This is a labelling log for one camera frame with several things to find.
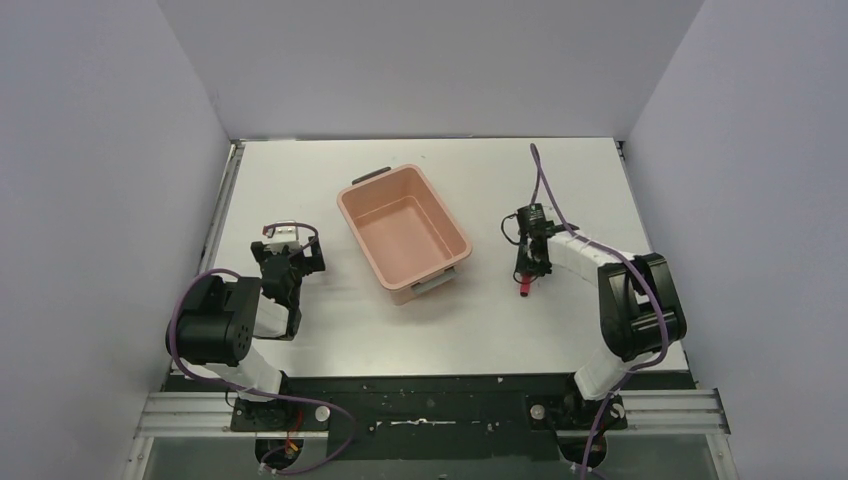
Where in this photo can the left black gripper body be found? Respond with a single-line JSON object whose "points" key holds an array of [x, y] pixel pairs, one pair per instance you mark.
{"points": [[291, 255]]}

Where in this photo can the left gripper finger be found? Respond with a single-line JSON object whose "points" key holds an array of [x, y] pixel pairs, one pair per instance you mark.
{"points": [[314, 257], [258, 251]]}

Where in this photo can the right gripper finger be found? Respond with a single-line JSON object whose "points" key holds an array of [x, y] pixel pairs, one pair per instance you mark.
{"points": [[542, 266], [521, 274]]}

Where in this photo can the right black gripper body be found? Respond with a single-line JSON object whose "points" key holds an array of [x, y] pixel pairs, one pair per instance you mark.
{"points": [[530, 266]]}

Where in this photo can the red handled screwdriver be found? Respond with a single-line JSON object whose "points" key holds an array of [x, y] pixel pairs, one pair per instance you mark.
{"points": [[525, 283]]}

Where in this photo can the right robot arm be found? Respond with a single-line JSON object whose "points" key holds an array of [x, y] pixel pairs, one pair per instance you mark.
{"points": [[640, 314]]}

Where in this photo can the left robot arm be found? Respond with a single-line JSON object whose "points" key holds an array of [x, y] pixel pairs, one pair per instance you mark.
{"points": [[221, 314]]}

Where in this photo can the pink plastic bin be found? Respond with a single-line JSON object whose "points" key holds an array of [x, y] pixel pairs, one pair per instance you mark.
{"points": [[408, 235]]}

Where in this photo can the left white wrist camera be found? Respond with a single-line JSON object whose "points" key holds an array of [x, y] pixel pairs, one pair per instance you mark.
{"points": [[280, 236]]}

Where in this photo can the aluminium left side rail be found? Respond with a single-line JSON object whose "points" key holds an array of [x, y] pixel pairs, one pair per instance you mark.
{"points": [[214, 232]]}

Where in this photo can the aluminium rail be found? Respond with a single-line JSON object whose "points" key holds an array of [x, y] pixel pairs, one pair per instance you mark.
{"points": [[634, 412], [214, 232]]}

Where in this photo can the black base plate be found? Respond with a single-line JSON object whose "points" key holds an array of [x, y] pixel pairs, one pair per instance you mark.
{"points": [[344, 398]]}

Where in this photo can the aluminium front rail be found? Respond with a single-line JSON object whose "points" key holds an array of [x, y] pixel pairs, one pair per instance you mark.
{"points": [[634, 412]]}

